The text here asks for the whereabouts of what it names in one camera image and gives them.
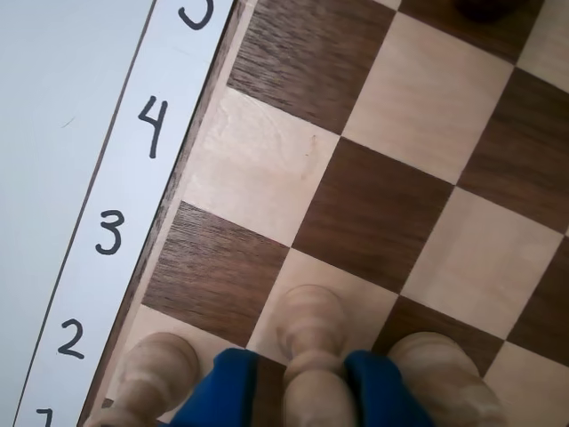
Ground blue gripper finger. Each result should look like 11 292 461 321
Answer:
344 350 435 427
171 348 261 427

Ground light wooden pawn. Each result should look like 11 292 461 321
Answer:
84 332 200 427
276 284 357 427

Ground light wooden knight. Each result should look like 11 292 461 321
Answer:
386 331 508 427

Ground white number label strip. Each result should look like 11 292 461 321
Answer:
11 0 236 427

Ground wooden chessboard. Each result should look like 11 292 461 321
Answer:
77 0 569 427

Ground dark wooden pawn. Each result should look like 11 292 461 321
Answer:
453 0 546 23

